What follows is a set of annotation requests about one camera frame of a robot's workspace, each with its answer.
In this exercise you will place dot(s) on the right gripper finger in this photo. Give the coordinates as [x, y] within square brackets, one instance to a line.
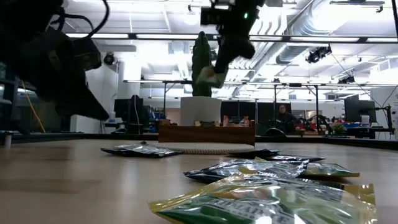
[227, 59]

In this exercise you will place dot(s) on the black background frame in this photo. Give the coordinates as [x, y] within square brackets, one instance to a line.
[295, 84]

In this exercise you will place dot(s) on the person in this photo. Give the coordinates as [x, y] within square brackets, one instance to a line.
[284, 119]

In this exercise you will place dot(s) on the black computer monitor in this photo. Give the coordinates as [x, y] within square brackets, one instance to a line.
[359, 110]
[129, 109]

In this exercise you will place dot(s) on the long linear ceiling light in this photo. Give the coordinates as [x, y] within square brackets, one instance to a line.
[155, 36]

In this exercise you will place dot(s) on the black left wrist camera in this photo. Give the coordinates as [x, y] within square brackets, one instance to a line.
[88, 54]

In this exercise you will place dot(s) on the black round spotlight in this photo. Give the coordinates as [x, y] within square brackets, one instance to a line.
[109, 58]

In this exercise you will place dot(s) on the small black ceiling rig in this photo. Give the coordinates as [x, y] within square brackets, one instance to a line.
[346, 80]

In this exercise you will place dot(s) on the black aluminium table frame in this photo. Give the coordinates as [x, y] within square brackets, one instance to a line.
[124, 137]

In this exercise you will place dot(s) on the blue bin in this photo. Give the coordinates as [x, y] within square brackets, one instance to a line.
[351, 125]

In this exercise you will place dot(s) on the wooden compartment tray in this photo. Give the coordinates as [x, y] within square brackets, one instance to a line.
[205, 136]

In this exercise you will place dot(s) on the white bucket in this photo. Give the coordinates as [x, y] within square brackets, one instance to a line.
[365, 120]

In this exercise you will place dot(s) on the white cylindrical post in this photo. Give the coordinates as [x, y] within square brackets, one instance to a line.
[7, 140]

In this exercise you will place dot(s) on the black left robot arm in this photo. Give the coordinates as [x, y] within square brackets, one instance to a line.
[25, 15]

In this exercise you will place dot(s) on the silver green packet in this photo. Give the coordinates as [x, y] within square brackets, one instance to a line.
[140, 150]

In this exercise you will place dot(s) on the white hexagonal plant pot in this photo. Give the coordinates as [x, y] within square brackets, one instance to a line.
[200, 112]

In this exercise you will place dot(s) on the small green plant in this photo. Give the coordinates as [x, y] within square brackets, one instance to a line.
[337, 128]

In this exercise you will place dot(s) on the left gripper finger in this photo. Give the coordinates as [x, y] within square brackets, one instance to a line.
[84, 105]

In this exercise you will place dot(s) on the tall green cactus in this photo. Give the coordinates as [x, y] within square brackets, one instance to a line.
[200, 56]

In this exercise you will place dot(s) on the black partition panel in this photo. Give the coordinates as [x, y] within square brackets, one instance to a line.
[245, 110]

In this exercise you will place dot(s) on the black ceiling camera rig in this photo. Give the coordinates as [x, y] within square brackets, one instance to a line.
[318, 53]

